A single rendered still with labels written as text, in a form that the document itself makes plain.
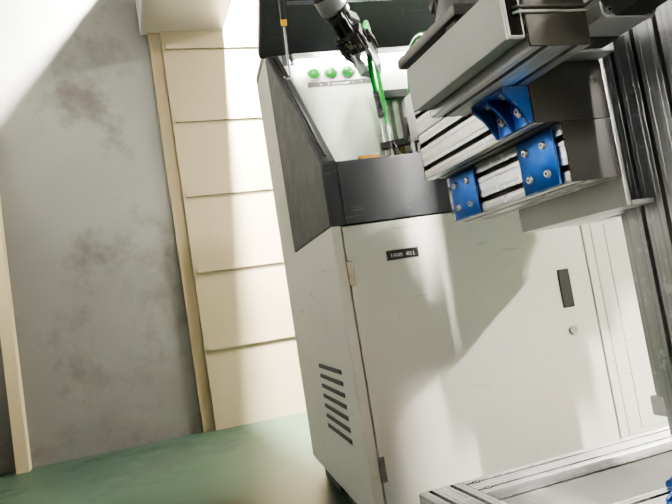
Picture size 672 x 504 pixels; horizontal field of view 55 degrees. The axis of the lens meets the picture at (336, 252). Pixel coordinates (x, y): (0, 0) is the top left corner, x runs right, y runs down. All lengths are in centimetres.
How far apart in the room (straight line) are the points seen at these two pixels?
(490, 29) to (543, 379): 109
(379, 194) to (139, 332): 244
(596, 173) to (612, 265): 86
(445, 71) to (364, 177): 70
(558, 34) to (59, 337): 332
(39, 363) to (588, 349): 289
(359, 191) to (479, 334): 47
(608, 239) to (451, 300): 48
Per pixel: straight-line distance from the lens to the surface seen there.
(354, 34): 172
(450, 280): 163
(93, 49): 416
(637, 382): 189
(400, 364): 158
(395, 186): 162
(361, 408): 157
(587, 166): 101
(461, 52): 90
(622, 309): 186
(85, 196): 390
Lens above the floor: 61
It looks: 5 degrees up
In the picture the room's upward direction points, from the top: 9 degrees counter-clockwise
